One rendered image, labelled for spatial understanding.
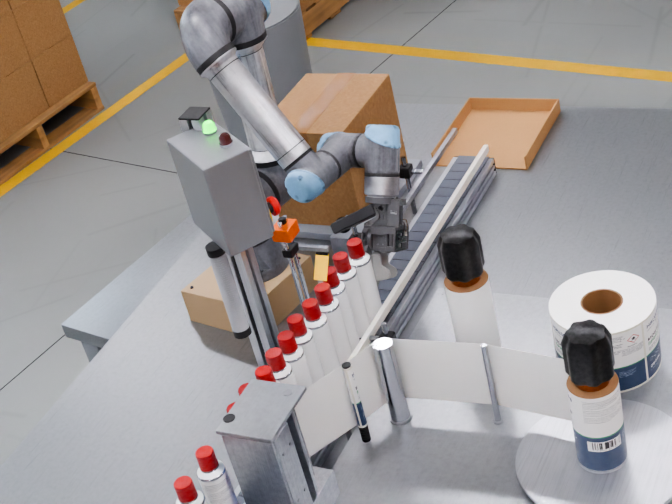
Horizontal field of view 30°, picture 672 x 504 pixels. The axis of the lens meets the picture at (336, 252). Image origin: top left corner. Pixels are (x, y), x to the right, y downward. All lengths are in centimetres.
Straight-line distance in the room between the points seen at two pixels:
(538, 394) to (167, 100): 404
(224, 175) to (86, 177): 345
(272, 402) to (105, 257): 291
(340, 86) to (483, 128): 47
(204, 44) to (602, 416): 112
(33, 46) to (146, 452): 358
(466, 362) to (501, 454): 18
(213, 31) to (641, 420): 116
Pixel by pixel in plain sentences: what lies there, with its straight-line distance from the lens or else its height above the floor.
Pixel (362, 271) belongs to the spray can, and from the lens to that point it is 263.
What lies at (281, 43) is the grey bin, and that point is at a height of 53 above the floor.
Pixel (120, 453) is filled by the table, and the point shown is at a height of 83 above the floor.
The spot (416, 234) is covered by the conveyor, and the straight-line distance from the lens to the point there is 298.
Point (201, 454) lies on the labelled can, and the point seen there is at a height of 108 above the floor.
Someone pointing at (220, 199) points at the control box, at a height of 141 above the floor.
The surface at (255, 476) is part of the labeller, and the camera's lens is 219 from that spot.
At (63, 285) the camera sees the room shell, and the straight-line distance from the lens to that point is 495.
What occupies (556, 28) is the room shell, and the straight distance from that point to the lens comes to 593.
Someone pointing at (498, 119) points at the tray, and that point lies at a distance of 349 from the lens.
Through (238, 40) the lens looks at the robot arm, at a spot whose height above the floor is 145.
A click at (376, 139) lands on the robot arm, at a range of 267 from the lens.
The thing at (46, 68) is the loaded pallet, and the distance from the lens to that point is 605.
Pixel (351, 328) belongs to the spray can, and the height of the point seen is 94.
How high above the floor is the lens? 249
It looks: 33 degrees down
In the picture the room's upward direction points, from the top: 15 degrees counter-clockwise
